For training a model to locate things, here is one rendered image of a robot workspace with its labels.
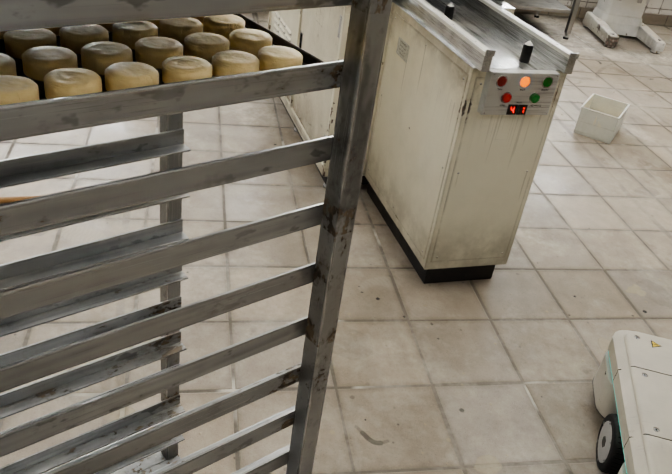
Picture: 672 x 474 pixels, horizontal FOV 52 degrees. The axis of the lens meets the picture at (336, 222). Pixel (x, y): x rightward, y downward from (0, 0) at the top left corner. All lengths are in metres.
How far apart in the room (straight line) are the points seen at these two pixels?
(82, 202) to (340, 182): 0.29
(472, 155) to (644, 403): 0.90
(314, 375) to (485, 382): 1.32
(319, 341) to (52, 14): 0.54
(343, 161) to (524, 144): 1.64
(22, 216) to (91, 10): 0.19
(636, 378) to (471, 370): 0.50
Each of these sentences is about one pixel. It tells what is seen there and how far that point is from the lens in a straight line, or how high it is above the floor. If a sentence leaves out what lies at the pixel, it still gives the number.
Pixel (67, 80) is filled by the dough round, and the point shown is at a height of 1.24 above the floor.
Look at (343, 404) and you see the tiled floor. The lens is 2.07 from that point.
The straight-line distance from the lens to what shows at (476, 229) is 2.49.
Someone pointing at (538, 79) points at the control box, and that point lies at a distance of 2.27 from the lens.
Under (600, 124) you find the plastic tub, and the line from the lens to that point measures 4.21.
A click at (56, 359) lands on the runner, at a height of 0.96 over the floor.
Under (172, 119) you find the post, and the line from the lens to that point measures 1.20.
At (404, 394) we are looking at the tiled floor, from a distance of 2.14.
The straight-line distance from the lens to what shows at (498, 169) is 2.39.
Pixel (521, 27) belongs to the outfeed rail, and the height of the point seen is 0.89.
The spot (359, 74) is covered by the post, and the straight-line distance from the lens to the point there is 0.75.
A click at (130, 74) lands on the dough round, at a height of 1.24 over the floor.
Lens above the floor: 1.49
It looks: 32 degrees down
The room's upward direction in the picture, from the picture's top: 9 degrees clockwise
